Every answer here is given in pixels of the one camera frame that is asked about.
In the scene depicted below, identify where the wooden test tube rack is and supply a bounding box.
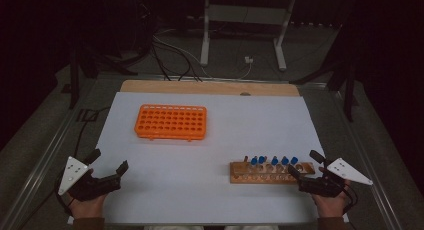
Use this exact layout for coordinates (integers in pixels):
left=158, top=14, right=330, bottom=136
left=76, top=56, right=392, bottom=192
left=229, top=155, right=316, bottom=185

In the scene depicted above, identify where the hand-held gripper cable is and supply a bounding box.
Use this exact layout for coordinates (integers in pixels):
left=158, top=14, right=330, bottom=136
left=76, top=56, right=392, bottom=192
left=333, top=179, right=359, bottom=215
left=19, top=106, right=111, bottom=230

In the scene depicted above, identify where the white table sheet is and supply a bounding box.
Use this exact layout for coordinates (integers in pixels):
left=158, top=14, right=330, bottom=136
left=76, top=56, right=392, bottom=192
left=67, top=91, right=349, bottom=226

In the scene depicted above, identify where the white cable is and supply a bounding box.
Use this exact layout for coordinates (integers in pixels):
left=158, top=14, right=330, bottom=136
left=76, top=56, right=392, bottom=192
left=151, top=34, right=254, bottom=81

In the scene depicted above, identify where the person's left hand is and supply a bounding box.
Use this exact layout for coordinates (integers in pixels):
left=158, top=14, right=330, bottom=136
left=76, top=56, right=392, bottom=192
left=67, top=191, right=109, bottom=221

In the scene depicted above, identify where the person's right hand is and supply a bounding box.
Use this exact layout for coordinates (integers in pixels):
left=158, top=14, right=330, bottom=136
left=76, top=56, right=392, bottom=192
left=310, top=179, right=352, bottom=220

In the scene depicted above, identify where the metal frame rail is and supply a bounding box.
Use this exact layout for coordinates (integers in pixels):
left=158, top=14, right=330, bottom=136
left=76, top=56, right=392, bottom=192
left=328, top=86, right=403, bottom=230
left=96, top=73, right=329, bottom=89
left=0, top=73, right=101, bottom=230

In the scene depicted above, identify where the wooden board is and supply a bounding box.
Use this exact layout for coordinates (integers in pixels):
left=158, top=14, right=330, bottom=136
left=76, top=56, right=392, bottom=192
left=119, top=79, right=301, bottom=98

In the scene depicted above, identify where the white metal stand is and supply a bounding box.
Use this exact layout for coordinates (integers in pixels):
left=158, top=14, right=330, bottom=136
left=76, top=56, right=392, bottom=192
left=199, top=0, right=298, bottom=72

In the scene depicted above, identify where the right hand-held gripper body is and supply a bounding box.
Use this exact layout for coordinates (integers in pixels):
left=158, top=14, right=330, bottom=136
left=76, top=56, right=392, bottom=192
left=297, top=157, right=374, bottom=199

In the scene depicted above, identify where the right hand-held gripper cable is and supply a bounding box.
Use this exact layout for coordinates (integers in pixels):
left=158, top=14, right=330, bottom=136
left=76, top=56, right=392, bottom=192
left=333, top=179, right=359, bottom=215

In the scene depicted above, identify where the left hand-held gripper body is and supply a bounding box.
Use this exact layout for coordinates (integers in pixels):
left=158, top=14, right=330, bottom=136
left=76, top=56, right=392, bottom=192
left=57, top=156, right=122, bottom=202

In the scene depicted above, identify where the orange plastic test tube rack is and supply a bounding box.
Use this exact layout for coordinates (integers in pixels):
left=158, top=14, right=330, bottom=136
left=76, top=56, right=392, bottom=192
left=133, top=104, right=208, bottom=142

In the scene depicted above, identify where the black tripod stand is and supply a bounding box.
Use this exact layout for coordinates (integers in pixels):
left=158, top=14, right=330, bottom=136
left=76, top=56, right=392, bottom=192
left=289, top=23, right=360, bottom=123
left=61, top=46, right=138, bottom=110

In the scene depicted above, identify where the left hand-held gripper cable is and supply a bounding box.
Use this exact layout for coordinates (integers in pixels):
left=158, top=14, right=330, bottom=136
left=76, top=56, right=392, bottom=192
left=19, top=106, right=111, bottom=230

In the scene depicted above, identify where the black floor cable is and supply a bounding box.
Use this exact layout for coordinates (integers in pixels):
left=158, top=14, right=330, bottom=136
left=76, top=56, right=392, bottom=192
left=149, top=39, right=173, bottom=83
left=151, top=39, right=204, bottom=83

